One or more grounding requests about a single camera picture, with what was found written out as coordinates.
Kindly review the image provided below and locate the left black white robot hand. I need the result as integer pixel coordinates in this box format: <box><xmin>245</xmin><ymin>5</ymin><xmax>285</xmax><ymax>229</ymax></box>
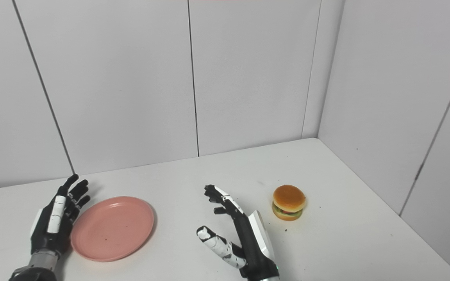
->
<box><xmin>30</xmin><ymin>174</ymin><xmax>91</xmax><ymax>257</ymax></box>

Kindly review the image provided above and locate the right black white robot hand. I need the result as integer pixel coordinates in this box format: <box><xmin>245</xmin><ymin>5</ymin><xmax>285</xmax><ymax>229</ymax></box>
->
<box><xmin>196</xmin><ymin>185</ymin><xmax>280</xmax><ymax>280</ymax></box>

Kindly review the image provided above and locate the pink round plate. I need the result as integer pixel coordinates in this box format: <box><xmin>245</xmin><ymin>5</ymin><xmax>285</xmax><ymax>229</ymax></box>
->
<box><xmin>70</xmin><ymin>196</ymin><xmax>155</xmax><ymax>262</ymax></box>

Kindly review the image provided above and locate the toy hamburger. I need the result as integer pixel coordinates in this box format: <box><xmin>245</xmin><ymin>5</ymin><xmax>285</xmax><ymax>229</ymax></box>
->
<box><xmin>272</xmin><ymin>185</ymin><xmax>307</xmax><ymax>222</ymax></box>

